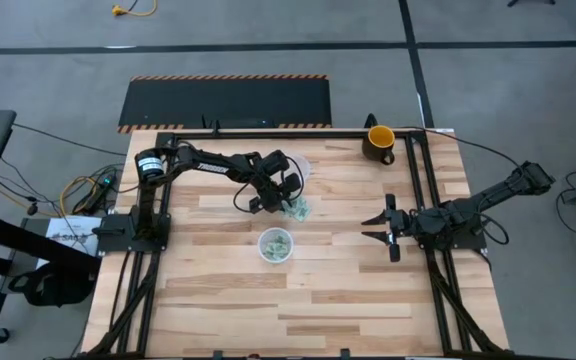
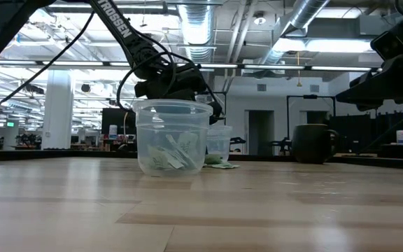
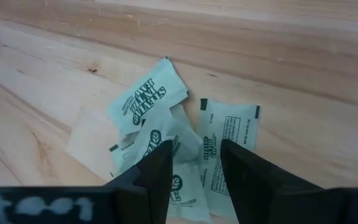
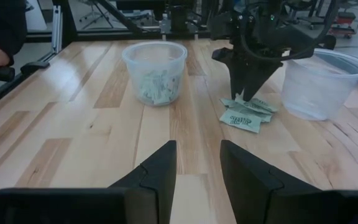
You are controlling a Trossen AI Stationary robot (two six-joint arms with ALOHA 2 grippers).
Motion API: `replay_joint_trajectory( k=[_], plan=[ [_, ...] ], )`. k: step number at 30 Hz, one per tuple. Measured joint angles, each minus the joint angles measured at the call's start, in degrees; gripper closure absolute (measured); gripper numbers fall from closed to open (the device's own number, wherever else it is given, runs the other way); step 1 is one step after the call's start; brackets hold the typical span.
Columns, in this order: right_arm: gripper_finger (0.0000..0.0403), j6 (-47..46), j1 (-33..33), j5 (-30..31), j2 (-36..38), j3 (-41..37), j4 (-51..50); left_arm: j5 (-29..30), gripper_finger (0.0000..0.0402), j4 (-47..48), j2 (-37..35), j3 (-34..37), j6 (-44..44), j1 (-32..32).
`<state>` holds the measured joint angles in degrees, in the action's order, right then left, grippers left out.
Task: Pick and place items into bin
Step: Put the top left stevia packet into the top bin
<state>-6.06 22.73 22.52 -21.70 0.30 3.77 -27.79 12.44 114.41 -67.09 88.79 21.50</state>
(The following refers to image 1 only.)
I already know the black chair base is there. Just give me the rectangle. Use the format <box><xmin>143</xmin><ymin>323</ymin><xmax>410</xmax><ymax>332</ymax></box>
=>
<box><xmin>506</xmin><ymin>0</ymin><xmax>558</xmax><ymax>8</ymax></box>

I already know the white printed paper sheet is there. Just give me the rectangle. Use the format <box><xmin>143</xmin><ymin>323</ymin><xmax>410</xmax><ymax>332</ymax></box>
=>
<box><xmin>35</xmin><ymin>215</ymin><xmax>103</xmax><ymax>271</ymax></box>

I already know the black bag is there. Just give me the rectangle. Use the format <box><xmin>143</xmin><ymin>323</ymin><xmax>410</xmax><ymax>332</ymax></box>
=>
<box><xmin>7</xmin><ymin>262</ymin><xmax>97</xmax><ymax>307</ymax></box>

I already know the black aluminium table frame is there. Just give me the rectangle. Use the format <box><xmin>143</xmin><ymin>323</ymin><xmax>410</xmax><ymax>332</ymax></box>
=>
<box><xmin>87</xmin><ymin>128</ymin><xmax>507</xmax><ymax>360</ymax></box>

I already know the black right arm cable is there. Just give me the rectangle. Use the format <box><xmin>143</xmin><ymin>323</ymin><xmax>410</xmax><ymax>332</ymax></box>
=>
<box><xmin>482</xmin><ymin>212</ymin><xmax>512</xmax><ymax>246</ymax></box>

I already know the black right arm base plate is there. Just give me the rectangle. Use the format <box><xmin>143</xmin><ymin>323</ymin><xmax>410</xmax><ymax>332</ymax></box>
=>
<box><xmin>420</xmin><ymin>219</ymin><xmax>489</xmax><ymax>251</ymax></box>

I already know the brown mug yellow inside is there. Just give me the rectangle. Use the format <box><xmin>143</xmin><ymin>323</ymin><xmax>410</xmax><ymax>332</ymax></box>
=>
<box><xmin>361</xmin><ymin>124</ymin><xmax>397</xmax><ymax>166</ymax></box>

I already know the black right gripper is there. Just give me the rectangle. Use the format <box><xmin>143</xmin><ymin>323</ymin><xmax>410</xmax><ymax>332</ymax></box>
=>
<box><xmin>361</xmin><ymin>193</ymin><xmax>415</xmax><ymax>264</ymax></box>

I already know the black hazard-striped floor mat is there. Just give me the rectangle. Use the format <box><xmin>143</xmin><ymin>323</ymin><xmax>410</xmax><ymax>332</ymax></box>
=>
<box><xmin>117</xmin><ymin>74</ymin><xmax>333</xmax><ymax>135</ymax></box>

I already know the black power supply box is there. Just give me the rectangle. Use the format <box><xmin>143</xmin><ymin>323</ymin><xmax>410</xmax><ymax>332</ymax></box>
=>
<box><xmin>72</xmin><ymin>172</ymin><xmax>119</xmax><ymax>216</ymax></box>

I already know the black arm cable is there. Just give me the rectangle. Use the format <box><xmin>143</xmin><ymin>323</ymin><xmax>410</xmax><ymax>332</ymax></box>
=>
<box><xmin>232</xmin><ymin>174</ymin><xmax>262</xmax><ymax>214</ymax></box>
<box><xmin>482</xmin><ymin>212</ymin><xmax>512</xmax><ymax>246</ymax></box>

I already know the black sensor bar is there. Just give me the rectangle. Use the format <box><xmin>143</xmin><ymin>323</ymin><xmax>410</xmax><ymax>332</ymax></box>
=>
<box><xmin>200</xmin><ymin>117</ymin><xmax>269</xmax><ymax>130</ymax></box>

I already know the clear plastic cup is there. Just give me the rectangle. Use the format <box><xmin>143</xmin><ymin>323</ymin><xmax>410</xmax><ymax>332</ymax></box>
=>
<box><xmin>257</xmin><ymin>227</ymin><xmax>295</xmax><ymax>265</ymax></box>
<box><xmin>287</xmin><ymin>154</ymin><xmax>313</xmax><ymax>184</ymax></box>

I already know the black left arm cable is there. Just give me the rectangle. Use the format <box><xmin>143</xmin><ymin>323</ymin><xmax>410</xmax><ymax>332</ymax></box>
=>
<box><xmin>232</xmin><ymin>174</ymin><xmax>262</xmax><ymax>214</ymax></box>

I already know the thin black floor cable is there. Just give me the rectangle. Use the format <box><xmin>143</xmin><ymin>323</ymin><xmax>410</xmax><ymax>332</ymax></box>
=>
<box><xmin>12</xmin><ymin>122</ymin><xmax>128</xmax><ymax>157</ymax></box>

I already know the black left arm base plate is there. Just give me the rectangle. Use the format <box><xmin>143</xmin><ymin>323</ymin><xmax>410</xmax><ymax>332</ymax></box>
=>
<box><xmin>95</xmin><ymin>212</ymin><xmax>172</xmax><ymax>254</ymax></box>

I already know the yellow extension cord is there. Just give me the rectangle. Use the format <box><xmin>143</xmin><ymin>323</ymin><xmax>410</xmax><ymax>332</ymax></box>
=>
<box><xmin>111</xmin><ymin>0</ymin><xmax>159</xmax><ymax>17</ymax></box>

